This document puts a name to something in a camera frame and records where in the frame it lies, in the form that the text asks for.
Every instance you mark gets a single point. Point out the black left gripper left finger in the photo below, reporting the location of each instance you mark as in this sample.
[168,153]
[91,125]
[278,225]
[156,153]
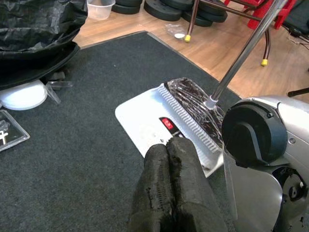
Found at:
[152,193]

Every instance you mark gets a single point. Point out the black fabric bag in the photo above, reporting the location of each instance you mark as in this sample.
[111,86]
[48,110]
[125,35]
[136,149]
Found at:
[299,19]

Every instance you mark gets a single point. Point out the black rubbish bag bin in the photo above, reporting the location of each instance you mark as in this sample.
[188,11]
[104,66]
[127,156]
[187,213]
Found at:
[36,36]

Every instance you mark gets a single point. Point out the white round lid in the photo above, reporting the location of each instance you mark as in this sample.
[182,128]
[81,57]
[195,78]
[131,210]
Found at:
[21,96]

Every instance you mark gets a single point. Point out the black weight plate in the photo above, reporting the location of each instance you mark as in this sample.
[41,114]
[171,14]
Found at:
[207,18]
[126,7]
[163,10]

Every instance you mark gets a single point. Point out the black floor mat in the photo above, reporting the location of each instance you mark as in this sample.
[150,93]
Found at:
[84,145]

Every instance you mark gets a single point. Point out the red plastic stool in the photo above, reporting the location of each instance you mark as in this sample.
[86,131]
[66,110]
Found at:
[287,14]

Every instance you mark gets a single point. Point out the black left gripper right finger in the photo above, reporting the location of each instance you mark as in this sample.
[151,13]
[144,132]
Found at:
[193,193]

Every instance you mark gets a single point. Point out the clear plastic tub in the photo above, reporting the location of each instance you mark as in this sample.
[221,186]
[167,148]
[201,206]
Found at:
[101,12]

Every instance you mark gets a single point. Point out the black metal rod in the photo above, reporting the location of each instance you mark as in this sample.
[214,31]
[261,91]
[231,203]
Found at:
[299,92]

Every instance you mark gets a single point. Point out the white plastic dustpan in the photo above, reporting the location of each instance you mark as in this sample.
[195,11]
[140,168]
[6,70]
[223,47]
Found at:
[140,113]

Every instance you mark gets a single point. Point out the small clear bag white disc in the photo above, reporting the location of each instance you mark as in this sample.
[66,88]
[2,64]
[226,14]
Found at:
[179,35]

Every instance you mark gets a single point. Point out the clear blister pack black card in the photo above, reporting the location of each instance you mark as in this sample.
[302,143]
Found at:
[14,135]

